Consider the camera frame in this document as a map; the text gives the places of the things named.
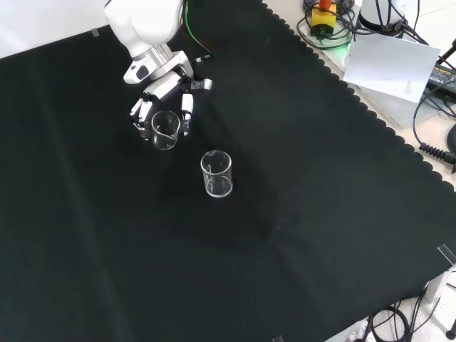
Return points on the black bench cloth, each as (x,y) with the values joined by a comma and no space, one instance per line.
(107,231)

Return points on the black power adapter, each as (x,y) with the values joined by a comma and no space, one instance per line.
(443,76)

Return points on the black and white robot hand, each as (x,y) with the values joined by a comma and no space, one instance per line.
(167,85)

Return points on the yellow stop button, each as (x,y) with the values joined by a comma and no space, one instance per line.
(323,18)

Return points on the clear glass beaker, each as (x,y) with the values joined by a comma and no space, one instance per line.
(165,133)
(216,178)

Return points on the black tripod leg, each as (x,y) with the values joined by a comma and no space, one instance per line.
(448,53)

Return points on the pale board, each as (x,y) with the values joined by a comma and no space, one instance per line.
(388,64)

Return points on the white device base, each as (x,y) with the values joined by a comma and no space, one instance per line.
(374,16)

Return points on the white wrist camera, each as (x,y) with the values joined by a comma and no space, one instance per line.
(136,73)

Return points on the white metal bracket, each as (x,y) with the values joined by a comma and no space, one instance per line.
(441,288)

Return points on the pale grey box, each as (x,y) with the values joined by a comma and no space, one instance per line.
(392,107)

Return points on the grey tape strip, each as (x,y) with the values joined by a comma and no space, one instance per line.
(447,253)
(95,32)

